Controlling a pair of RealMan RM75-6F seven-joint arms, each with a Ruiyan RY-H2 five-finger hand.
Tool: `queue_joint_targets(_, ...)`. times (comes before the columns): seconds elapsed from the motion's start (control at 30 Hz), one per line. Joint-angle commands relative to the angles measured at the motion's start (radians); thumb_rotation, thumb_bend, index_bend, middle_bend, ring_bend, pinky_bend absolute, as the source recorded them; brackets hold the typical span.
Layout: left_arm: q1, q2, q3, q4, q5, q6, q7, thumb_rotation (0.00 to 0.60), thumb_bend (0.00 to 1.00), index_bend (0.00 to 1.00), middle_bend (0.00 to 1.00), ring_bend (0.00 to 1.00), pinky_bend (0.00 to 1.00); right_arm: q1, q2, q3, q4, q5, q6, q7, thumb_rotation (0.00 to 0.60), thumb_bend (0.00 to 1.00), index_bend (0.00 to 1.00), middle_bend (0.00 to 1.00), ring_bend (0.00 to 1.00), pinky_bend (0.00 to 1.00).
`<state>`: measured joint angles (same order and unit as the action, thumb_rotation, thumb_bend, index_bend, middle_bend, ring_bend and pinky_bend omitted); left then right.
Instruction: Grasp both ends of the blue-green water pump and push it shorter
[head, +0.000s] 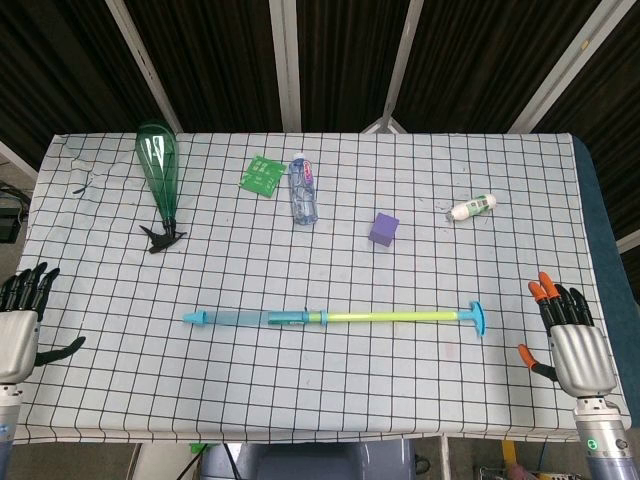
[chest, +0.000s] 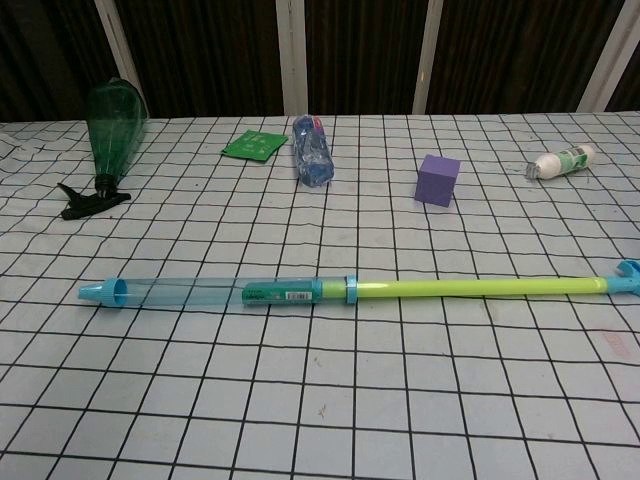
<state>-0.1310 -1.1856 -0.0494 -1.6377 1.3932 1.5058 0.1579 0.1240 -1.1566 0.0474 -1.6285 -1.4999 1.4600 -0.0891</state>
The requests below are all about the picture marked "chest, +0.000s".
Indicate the small white bottle green label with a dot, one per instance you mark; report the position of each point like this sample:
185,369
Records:
560,162

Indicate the blue green water pump toy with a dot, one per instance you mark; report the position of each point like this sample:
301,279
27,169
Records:
425,288

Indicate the white frame post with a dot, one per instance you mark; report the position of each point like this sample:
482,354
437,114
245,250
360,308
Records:
607,60
291,55
117,45
432,55

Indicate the green flat packet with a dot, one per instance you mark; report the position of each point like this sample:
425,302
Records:
252,145

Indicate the clear blue water bottle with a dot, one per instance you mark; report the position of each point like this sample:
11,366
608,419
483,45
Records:
312,155

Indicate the green spray bottle black trigger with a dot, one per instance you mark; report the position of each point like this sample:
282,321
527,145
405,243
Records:
112,135

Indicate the white black-checked tablecloth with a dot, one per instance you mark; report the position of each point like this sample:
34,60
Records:
320,400

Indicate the purple foam cube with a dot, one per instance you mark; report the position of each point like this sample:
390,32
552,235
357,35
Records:
436,182

